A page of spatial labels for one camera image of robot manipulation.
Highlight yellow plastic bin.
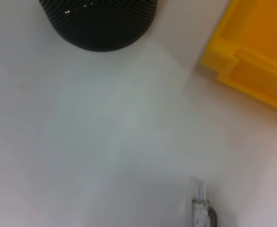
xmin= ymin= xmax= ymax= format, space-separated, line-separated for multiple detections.
xmin=199 ymin=0 xmax=277 ymax=116

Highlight silver ballpoint pen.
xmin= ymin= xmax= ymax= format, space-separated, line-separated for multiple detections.
xmin=190 ymin=177 xmax=219 ymax=227

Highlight black mesh pen holder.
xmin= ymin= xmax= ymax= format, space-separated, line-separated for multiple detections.
xmin=38 ymin=0 xmax=158 ymax=52

